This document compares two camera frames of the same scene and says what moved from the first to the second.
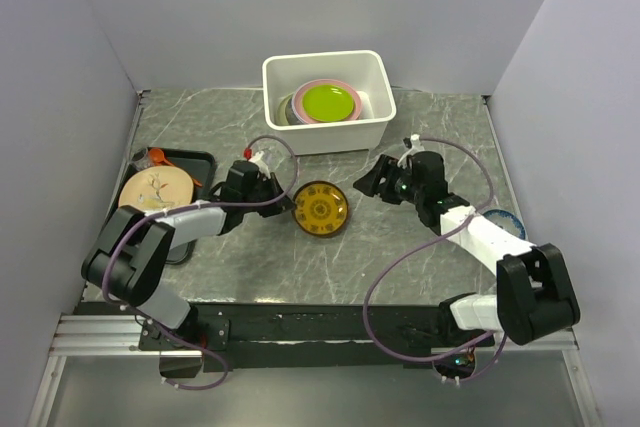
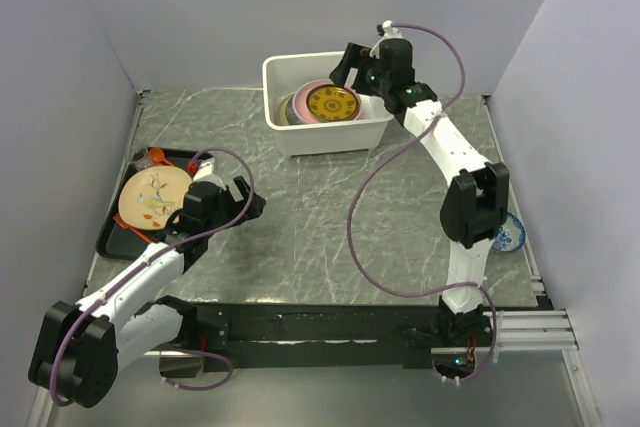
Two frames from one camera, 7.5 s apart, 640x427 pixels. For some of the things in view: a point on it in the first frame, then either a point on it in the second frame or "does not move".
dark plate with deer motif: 290,114 does not move
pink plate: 301,116 does not move
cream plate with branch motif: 281,113 does not move
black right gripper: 389,169 to 356,57
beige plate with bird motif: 156,187 does not move
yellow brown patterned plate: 320,208 to 332,103
